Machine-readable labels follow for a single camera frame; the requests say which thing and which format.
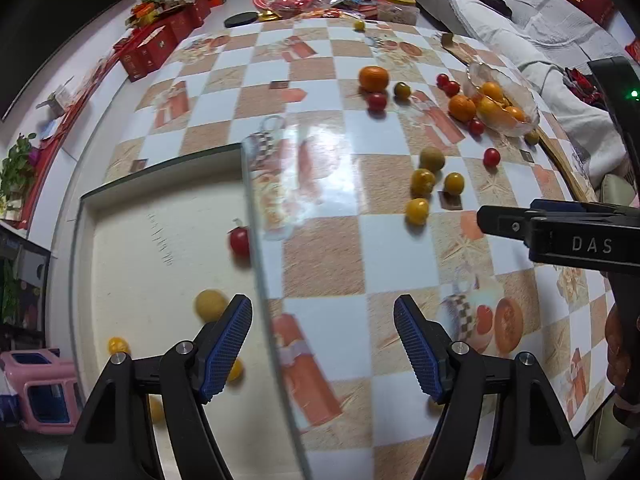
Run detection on red cherry tomato with stem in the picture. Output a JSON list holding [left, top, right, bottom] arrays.
[[228, 219, 250, 259]]

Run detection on right hand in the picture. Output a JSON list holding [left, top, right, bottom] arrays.
[[605, 304, 639, 416]]

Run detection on brown longan behind bowl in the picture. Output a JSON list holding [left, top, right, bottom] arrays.
[[524, 129, 540, 146]]

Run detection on orange in bowl right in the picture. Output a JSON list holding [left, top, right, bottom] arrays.
[[504, 105, 526, 122]]

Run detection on orange in bowl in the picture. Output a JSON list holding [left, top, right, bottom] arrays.
[[480, 81, 504, 102], [476, 96, 504, 128], [504, 105, 526, 122]]

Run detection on orange in bowl left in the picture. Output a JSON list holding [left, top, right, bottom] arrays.
[[476, 96, 504, 128]]

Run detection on brown longan on table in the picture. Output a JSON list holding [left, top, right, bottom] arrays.
[[419, 146, 446, 174]]

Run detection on glass fruit bowl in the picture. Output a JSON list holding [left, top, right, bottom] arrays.
[[462, 62, 540, 138]]

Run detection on orange mandarin by bowl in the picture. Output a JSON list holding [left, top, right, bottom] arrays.
[[448, 93, 476, 124]]

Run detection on white tray box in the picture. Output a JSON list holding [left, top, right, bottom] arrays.
[[70, 143, 303, 479]]

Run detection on orange in bowl top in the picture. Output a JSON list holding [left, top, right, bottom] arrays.
[[480, 81, 504, 102]]

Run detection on red tomato behind bowl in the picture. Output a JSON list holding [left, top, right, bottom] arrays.
[[436, 74, 460, 98]]

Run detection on wooden spatula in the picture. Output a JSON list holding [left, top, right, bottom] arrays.
[[439, 32, 596, 202]]

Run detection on olive yellow cherry tomato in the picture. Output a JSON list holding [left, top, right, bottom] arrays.
[[394, 81, 411, 101]]

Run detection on pink plastic stool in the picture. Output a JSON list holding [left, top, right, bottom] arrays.
[[1, 348, 82, 434]]

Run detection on grey sofa with blanket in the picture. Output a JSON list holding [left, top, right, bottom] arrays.
[[416, 0, 631, 186]]

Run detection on orange mandarin far left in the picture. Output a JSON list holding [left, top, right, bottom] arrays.
[[358, 65, 390, 93]]

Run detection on yellow lid jar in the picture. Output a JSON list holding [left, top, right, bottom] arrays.
[[378, 0, 420, 25]]

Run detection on green potted plant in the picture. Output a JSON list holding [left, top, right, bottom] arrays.
[[1, 132, 38, 209]]

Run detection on red gift boxes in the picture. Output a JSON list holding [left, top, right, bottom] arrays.
[[113, 0, 227, 82]]

